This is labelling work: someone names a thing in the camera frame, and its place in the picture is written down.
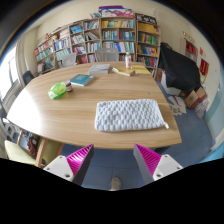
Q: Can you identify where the yellow open book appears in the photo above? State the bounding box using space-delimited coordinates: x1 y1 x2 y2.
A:
112 67 134 76

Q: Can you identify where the shoe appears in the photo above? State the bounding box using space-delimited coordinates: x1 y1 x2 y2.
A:
111 177 121 191

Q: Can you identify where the grey book stack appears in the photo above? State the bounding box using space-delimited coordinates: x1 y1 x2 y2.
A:
88 64 110 75

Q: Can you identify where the wooden bookshelf with books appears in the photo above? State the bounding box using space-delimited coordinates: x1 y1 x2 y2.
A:
34 15 161 76

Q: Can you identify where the teal book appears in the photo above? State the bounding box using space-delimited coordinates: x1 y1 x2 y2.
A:
70 74 95 86

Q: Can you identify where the yellow folder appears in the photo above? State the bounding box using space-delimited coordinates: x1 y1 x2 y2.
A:
132 65 151 75

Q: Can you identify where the grey chair left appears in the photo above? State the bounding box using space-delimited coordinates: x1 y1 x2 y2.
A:
62 53 76 67

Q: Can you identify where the green plastic bag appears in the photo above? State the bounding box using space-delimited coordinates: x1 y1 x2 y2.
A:
48 82 66 99

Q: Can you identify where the grey mesh chair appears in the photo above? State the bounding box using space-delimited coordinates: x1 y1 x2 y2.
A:
95 48 119 62

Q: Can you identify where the small red-lidded jar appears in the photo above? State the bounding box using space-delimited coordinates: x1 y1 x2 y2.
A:
65 81 73 92

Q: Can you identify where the cardboard box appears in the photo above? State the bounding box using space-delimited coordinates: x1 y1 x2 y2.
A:
185 87 207 109

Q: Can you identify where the white waffle towel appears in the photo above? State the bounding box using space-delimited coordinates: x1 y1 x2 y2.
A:
95 99 169 132

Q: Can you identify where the black cloth cover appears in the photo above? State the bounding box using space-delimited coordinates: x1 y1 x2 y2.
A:
158 42 201 93

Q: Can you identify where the wooden table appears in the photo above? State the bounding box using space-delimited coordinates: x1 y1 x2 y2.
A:
7 64 182 162

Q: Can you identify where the clear plastic bottle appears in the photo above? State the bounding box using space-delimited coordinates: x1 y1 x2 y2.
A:
125 52 131 69

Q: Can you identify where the yellow-green chair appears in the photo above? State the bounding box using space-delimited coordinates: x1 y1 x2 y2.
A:
4 138 64 168

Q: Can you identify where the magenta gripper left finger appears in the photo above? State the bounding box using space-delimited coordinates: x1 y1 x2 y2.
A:
44 144 94 186

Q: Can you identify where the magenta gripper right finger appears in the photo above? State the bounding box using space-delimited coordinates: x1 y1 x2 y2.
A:
133 143 182 184

